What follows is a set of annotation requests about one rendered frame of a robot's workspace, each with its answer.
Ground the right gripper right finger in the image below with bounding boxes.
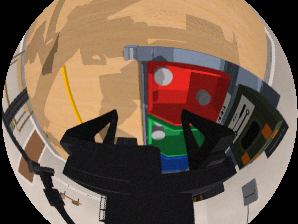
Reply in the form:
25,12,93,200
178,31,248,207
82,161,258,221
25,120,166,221
181,109,236,170

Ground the yellow bar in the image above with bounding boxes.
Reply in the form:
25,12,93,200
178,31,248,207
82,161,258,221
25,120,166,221
61,66,83,124

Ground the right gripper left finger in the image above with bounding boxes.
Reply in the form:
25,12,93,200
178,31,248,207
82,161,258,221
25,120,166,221
63,109,118,144

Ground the grey metal shelf rack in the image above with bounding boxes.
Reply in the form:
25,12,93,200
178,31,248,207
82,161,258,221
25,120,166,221
124,44,280,145

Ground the green open bin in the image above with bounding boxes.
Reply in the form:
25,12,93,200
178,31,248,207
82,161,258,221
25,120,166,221
148,112,204,157

